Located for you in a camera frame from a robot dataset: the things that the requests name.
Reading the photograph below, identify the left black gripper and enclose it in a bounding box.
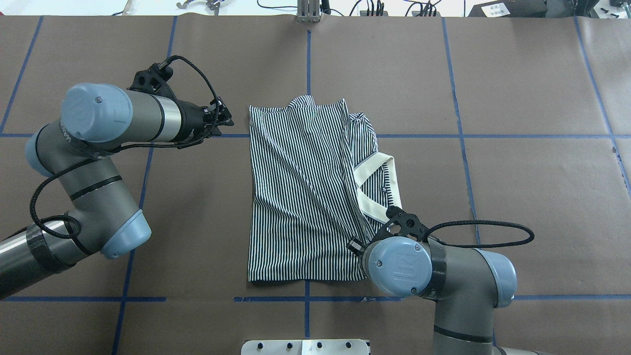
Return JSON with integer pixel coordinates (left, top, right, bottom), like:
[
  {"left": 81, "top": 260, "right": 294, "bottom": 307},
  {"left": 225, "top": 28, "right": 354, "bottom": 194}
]
[{"left": 177, "top": 99, "right": 235, "bottom": 143}]

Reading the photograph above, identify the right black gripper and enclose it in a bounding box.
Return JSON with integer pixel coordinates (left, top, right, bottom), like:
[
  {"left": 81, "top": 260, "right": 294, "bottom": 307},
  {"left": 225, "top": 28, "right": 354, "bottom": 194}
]
[{"left": 347, "top": 238, "right": 376, "bottom": 261}]

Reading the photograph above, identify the striped polo shirt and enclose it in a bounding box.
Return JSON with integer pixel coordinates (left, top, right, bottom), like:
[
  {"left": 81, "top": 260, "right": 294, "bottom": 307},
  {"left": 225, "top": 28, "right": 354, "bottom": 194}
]
[{"left": 246, "top": 95, "right": 403, "bottom": 283}]

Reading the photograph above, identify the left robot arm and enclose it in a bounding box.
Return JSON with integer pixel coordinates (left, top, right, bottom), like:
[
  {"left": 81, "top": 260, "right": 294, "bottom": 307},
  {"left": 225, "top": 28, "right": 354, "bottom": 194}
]
[{"left": 1, "top": 79, "right": 234, "bottom": 299}]

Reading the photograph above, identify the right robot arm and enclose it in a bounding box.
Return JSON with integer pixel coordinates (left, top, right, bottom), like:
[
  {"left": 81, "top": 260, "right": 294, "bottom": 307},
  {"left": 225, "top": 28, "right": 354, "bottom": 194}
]
[{"left": 347, "top": 236, "right": 530, "bottom": 355}]

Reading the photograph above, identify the black power box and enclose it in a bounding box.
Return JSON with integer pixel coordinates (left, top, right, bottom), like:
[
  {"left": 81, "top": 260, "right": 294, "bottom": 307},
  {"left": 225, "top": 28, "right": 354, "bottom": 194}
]
[{"left": 466, "top": 0, "right": 548, "bottom": 18}]

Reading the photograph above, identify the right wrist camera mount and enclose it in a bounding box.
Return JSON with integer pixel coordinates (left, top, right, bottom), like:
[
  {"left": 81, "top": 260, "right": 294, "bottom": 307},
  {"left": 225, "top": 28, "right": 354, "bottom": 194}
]
[{"left": 372, "top": 205, "right": 428, "bottom": 243}]

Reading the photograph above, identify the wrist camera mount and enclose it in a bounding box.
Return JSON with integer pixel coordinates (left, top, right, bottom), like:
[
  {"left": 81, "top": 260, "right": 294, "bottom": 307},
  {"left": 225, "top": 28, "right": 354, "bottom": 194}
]
[
  {"left": 372, "top": 205, "right": 428, "bottom": 243},
  {"left": 128, "top": 62, "right": 175, "bottom": 99}
]

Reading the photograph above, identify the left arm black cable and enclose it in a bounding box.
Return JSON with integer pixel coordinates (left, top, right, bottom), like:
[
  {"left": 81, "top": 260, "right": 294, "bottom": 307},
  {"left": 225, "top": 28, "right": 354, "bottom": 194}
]
[{"left": 30, "top": 55, "right": 222, "bottom": 240}]

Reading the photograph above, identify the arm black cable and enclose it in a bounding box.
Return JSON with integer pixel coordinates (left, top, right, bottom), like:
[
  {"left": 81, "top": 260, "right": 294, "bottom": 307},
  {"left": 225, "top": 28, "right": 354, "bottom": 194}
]
[
  {"left": 424, "top": 220, "right": 535, "bottom": 248},
  {"left": 30, "top": 55, "right": 222, "bottom": 240}
]

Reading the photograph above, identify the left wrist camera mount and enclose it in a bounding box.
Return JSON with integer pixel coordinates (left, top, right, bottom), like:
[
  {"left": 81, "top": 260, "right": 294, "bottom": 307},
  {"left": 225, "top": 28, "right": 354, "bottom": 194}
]
[{"left": 128, "top": 62, "right": 175, "bottom": 99}]

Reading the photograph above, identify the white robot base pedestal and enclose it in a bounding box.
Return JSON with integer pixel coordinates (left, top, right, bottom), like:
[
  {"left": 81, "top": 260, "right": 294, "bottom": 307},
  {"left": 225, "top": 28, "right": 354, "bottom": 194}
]
[{"left": 241, "top": 339, "right": 371, "bottom": 355}]

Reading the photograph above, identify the aluminium frame post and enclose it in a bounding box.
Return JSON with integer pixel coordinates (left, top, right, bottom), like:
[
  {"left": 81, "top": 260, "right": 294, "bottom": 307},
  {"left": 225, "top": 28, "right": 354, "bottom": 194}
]
[{"left": 297, "top": 0, "right": 322, "bottom": 23}]

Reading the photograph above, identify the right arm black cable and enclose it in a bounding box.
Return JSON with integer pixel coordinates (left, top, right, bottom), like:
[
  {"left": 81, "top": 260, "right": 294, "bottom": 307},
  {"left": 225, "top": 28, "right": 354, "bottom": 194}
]
[{"left": 424, "top": 220, "right": 535, "bottom": 248}]

